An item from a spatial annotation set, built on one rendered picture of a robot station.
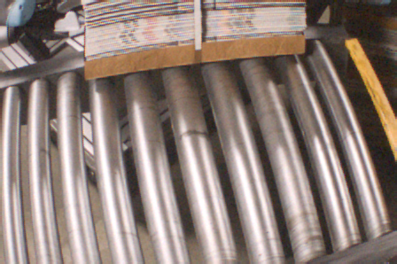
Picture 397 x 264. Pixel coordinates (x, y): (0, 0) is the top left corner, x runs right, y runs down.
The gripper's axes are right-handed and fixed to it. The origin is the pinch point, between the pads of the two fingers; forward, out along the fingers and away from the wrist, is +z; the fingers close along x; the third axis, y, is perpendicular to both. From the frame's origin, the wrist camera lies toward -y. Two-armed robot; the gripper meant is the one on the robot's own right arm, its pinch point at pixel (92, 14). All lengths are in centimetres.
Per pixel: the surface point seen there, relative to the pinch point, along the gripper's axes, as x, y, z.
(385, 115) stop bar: -40, 0, 48
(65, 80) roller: -19.9, -0.7, -5.3
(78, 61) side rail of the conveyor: -15.8, -0.3, -2.7
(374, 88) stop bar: -34, 0, 48
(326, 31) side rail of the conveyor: -15.3, -0.2, 44.6
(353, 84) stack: 16, -42, 69
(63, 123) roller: -30.1, -1.8, -5.6
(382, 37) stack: 11, -21, 76
